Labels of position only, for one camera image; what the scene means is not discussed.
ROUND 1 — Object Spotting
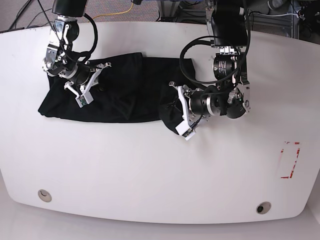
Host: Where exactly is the black t-shirt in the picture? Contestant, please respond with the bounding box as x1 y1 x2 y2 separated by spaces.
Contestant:
38 52 196 133

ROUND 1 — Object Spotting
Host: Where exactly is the right table grommet hole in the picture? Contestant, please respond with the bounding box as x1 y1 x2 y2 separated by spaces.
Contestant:
256 201 272 215

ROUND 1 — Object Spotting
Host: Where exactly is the red tape rectangle marking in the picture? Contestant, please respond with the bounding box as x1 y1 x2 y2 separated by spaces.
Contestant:
277 141 301 179

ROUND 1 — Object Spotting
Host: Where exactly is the left table grommet hole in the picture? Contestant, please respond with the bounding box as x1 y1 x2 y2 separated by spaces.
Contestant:
37 189 52 203

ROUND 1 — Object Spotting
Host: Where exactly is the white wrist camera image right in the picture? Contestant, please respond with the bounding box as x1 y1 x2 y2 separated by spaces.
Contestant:
175 121 196 141

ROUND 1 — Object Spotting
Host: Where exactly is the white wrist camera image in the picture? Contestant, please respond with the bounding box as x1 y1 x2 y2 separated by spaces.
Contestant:
175 121 196 141
75 92 94 108

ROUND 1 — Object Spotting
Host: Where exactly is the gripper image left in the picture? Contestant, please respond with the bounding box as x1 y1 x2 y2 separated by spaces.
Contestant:
63 62 112 98

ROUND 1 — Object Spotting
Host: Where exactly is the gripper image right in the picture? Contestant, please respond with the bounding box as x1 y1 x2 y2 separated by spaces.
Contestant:
168 81 213 128

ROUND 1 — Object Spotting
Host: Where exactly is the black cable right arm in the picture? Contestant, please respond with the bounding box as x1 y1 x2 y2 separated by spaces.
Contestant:
64 12 99 62

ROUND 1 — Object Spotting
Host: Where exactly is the yellow cable on floor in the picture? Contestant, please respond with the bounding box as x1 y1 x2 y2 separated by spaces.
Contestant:
93 1 135 20

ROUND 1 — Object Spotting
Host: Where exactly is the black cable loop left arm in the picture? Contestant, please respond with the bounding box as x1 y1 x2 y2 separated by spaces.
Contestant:
179 34 221 91

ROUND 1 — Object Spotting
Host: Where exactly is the aluminium frame stand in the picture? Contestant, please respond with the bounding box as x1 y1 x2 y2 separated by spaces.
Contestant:
156 0 181 22

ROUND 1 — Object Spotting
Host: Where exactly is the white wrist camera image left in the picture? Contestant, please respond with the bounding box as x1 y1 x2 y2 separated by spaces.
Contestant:
75 92 94 108

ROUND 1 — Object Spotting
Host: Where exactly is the table grommet hole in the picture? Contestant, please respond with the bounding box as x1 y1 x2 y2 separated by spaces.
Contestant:
37 189 52 203
256 201 272 215

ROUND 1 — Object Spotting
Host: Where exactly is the white cable on floor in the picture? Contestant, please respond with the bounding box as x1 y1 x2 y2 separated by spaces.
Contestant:
269 12 300 19

